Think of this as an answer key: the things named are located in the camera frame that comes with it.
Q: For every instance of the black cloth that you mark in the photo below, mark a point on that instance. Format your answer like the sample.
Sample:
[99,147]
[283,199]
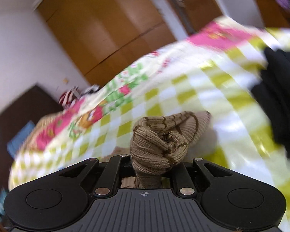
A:
[282,96]

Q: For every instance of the wooden wardrobe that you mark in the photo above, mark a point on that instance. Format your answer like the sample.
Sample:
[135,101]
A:
[111,24]

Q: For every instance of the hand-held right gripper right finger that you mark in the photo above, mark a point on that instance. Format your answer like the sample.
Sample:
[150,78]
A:
[177,175]

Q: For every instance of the blue pillow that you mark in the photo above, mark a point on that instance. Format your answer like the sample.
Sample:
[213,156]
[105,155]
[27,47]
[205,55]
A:
[20,140]

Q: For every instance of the dark brown headboard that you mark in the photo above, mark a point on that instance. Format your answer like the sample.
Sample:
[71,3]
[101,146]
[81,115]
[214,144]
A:
[17,108]

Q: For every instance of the black white clothes pile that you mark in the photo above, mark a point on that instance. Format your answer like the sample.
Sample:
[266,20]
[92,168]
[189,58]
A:
[90,89]

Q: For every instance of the checkered printed blanket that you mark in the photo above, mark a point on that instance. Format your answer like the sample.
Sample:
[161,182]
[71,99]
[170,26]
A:
[183,89]

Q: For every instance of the red white striped cloth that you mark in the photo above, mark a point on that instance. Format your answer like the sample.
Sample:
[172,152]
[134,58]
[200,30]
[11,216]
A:
[67,98]

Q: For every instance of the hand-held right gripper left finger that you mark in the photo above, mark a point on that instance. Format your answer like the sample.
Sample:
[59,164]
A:
[116,169]

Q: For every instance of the beige striped knit sweater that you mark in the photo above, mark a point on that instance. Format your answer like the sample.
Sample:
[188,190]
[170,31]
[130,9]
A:
[154,149]

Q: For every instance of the teal printed cloth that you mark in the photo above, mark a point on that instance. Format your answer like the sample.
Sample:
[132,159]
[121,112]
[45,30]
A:
[0,203]

